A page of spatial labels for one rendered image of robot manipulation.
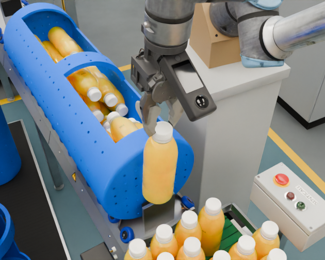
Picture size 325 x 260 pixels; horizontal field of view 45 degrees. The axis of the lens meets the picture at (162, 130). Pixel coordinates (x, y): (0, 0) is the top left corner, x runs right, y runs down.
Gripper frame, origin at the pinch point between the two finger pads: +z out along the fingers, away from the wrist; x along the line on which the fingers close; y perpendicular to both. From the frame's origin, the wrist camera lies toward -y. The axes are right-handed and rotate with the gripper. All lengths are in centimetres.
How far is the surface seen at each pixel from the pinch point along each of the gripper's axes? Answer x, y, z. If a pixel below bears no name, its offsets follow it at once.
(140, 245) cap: 7.1, -6.7, 28.7
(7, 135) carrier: 16, 117, 106
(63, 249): 12, 53, 129
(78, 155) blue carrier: 9.2, 24.4, 28.5
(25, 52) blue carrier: 8, 73, 27
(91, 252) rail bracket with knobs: 15.7, 2.5, 40.3
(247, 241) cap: -14.5, -18.7, 26.6
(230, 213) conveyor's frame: -28, -2, 48
